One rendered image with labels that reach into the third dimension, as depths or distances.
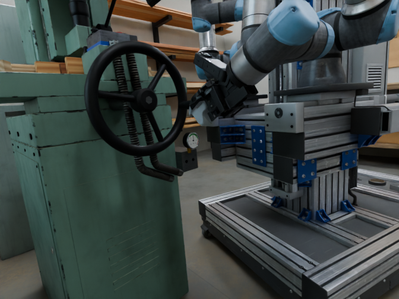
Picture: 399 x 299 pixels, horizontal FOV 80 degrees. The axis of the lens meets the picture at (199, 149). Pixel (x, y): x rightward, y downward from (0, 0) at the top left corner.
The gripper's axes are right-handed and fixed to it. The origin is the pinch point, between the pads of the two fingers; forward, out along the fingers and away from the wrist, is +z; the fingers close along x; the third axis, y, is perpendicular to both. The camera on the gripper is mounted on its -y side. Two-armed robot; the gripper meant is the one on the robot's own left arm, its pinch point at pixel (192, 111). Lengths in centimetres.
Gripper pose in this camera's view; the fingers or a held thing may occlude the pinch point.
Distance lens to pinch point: 66.0
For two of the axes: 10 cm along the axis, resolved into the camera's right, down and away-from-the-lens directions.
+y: 4.1, 8.9, -1.8
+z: -5.1, 3.9, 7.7
